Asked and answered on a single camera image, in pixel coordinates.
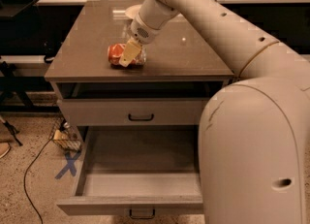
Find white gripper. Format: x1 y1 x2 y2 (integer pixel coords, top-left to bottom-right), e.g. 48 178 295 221
119 14 161 67

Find crushed orange soda can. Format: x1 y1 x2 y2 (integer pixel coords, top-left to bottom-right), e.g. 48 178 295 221
108 44 146 66

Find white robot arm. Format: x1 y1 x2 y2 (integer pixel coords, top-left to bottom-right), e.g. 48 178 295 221
121 0 310 224

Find grey drawer cabinet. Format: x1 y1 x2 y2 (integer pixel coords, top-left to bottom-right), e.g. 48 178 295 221
44 0 235 217

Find open grey middle drawer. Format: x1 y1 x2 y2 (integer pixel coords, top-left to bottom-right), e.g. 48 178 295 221
57 125 203 216

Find white paper bowl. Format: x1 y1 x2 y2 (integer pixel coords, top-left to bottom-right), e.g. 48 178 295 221
125 5 140 19

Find black stand legs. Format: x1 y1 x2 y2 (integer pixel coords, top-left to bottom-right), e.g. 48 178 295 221
0 60 37 147

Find blue tape cross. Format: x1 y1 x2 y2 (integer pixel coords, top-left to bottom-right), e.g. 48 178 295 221
55 152 81 179

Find black top drawer handle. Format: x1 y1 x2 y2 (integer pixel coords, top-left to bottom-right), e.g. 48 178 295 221
128 113 154 122

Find black drawer handle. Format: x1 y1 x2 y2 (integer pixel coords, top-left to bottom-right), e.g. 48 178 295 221
128 113 154 122
129 208 156 220

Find black wire basket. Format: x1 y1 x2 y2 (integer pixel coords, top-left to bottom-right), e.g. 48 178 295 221
50 117 82 152

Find black floor cable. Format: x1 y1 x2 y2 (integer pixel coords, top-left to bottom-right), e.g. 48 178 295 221
22 137 55 224

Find black middle drawer handle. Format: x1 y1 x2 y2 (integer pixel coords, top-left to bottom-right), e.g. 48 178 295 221
129 208 156 220

